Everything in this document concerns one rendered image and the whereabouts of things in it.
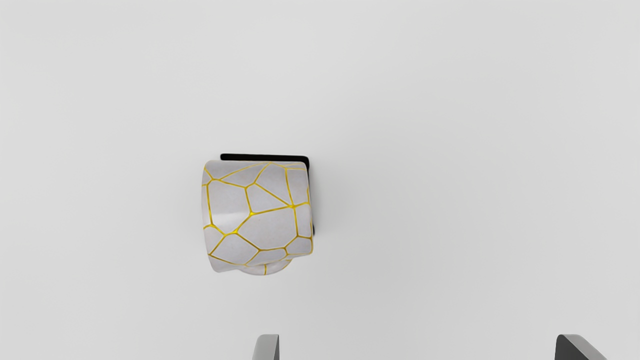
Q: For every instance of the white mug with yellow lines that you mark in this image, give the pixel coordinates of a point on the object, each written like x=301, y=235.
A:
x=255, y=215

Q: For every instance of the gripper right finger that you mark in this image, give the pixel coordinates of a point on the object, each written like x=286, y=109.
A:
x=575, y=350

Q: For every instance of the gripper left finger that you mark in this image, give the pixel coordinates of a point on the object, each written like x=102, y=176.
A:
x=266, y=348

